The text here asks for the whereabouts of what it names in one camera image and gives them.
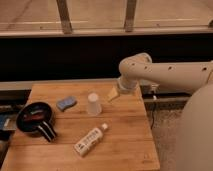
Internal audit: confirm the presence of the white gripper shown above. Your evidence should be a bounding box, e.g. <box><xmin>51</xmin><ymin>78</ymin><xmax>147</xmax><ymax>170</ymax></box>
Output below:
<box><xmin>107</xmin><ymin>77</ymin><xmax>137</xmax><ymax>101</ymax></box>

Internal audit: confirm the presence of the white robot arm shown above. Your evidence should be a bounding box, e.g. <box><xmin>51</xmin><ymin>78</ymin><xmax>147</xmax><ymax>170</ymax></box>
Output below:
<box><xmin>108</xmin><ymin>53</ymin><xmax>213</xmax><ymax>171</ymax></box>

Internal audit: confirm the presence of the white plastic bottle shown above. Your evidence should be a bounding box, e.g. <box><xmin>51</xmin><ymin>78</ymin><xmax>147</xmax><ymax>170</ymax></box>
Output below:
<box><xmin>74</xmin><ymin>123</ymin><xmax>108</xmax><ymax>157</ymax></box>

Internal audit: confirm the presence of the black frying pan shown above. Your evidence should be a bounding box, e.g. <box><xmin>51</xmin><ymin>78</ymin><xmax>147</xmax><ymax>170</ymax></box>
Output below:
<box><xmin>16</xmin><ymin>102</ymin><xmax>57</xmax><ymax>142</ymax></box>

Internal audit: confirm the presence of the blue object at left edge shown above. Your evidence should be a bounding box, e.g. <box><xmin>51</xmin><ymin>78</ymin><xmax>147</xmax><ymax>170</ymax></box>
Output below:
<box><xmin>0</xmin><ymin>115</ymin><xmax>16</xmax><ymax>131</ymax></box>

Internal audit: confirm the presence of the black cable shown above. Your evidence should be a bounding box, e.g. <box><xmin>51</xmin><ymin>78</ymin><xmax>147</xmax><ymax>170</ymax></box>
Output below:
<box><xmin>149</xmin><ymin>94</ymin><xmax>159</xmax><ymax>130</ymax></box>

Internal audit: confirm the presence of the metal window frame post right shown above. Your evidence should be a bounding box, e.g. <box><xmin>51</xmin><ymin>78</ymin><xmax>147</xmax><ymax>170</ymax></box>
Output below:
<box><xmin>124</xmin><ymin>0</ymin><xmax>137</xmax><ymax>32</ymax></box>

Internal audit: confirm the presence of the metal window frame post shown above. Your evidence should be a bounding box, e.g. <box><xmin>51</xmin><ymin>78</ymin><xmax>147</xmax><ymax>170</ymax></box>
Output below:
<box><xmin>56</xmin><ymin>0</ymin><xmax>72</xmax><ymax>34</ymax></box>
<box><xmin>124</xmin><ymin>0</ymin><xmax>137</xmax><ymax>32</ymax></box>

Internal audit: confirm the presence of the metal window frame post left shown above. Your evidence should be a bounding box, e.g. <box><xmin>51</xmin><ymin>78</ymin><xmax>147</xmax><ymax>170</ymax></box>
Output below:
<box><xmin>56</xmin><ymin>0</ymin><xmax>72</xmax><ymax>34</ymax></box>

